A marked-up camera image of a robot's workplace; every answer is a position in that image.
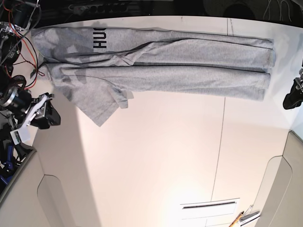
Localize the blue black clamps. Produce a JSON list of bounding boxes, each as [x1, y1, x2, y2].
[[0, 122, 36, 187]]

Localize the grey T-shirt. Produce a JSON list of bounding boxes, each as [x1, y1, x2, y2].
[[32, 27, 275, 126]]

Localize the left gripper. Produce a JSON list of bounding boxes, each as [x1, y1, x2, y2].
[[283, 65, 303, 110]]

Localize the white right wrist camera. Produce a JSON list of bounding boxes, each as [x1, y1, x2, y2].
[[10, 127, 30, 145]]

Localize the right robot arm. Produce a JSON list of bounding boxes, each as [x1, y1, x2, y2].
[[0, 0, 61, 129]]

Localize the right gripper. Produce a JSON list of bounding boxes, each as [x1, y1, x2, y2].
[[22, 100, 61, 129]]

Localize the black power strip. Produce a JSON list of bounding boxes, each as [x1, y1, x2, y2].
[[68, 2, 130, 15]]

